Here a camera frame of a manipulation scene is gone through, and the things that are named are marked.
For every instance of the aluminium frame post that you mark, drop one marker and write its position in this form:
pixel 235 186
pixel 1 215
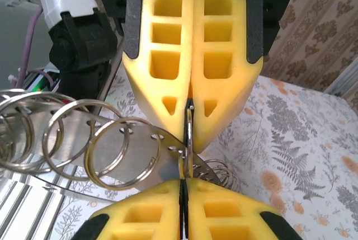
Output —
pixel 342 80

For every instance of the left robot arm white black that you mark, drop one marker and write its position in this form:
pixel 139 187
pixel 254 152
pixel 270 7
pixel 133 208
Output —
pixel 81 49

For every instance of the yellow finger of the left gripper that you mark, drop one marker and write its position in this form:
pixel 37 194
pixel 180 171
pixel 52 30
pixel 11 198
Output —
pixel 145 83
pixel 240 69

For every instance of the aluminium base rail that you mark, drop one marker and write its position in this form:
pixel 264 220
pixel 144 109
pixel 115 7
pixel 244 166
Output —
pixel 28 214

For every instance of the clear plastic bag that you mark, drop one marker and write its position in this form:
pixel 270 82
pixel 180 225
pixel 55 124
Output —
pixel 142 150

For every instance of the floral patterned table cover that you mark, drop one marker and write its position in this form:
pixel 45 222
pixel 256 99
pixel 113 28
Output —
pixel 279 139

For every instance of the small circuit board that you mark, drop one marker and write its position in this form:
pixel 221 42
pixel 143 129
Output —
pixel 42 83

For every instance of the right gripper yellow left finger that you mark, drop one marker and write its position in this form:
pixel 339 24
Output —
pixel 167 223

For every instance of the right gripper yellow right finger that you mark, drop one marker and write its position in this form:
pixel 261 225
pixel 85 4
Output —
pixel 201 223

